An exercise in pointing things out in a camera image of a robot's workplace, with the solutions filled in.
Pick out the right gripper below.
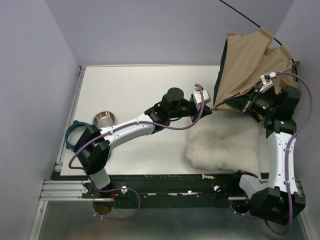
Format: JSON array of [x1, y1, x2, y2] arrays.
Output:
[[226, 86, 278, 117]]

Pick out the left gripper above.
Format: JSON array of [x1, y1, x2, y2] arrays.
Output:
[[169, 101, 213, 125]]

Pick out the cream chess piece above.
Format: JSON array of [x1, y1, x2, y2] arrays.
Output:
[[201, 174, 215, 180]]

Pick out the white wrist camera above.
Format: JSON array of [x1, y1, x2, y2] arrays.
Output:
[[259, 72, 277, 94], [192, 89, 211, 108]]

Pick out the teal double bowl stand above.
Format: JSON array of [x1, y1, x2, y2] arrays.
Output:
[[64, 120, 89, 150]]

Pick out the aluminium rail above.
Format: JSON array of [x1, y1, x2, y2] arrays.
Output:
[[39, 180, 83, 201]]

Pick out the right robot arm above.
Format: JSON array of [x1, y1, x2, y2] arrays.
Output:
[[225, 85, 306, 225]]

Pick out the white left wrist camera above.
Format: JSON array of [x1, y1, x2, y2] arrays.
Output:
[[192, 89, 211, 108]]

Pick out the beige pet tent fabric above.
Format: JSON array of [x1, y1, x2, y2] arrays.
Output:
[[212, 27, 298, 112]]

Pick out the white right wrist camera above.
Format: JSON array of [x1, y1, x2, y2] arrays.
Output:
[[259, 72, 277, 94]]

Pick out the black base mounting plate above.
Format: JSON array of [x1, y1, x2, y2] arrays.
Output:
[[82, 173, 249, 209]]

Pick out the steel pet bowl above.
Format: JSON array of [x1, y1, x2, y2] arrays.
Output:
[[93, 110, 115, 129]]

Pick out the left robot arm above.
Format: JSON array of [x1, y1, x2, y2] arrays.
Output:
[[73, 84, 212, 198]]

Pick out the white fluffy pillow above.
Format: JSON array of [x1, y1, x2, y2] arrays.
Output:
[[185, 111, 260, 176]]

